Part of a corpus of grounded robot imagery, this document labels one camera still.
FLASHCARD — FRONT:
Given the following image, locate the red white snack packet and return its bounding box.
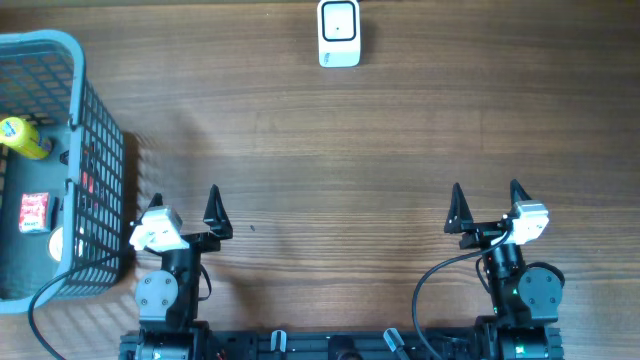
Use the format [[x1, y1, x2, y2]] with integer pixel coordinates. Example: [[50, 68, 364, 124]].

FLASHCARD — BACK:
[[18, 192, 51, 234]]

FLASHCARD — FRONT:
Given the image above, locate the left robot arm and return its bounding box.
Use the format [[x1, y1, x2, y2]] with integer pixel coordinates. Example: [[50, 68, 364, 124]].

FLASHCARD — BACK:
[[119, 185, 233, 360]]

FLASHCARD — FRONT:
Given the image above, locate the grey plastic shopping basket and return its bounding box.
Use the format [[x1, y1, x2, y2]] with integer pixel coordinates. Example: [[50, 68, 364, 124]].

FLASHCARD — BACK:
[[1, 30, 126, 314]]

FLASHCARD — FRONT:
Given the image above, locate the yellow mentos gum bottle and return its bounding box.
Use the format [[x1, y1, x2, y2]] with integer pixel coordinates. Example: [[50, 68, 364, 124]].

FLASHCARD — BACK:
[[1, 117, 52, 160]]

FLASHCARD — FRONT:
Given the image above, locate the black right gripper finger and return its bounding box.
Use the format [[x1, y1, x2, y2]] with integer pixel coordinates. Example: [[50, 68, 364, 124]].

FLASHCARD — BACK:
[[444, 183, 474, 234], [510, 179, 531, 206]]

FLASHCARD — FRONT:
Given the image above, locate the round tin can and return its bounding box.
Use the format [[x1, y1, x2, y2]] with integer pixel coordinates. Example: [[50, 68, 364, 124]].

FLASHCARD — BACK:
[[48, 226, 85, 262]]

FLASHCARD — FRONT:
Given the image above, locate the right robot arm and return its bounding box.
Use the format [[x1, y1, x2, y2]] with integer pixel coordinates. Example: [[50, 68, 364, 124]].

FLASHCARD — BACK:
[[444, 180, 565, 359]]

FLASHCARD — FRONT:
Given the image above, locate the white barcode scanner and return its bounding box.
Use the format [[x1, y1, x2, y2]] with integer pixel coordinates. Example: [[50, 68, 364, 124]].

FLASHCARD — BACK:
[[316, 0, 361, 68]]

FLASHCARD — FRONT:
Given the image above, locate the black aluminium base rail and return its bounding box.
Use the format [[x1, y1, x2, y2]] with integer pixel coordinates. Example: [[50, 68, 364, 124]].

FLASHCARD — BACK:
[[118, 327, 565, 360]]

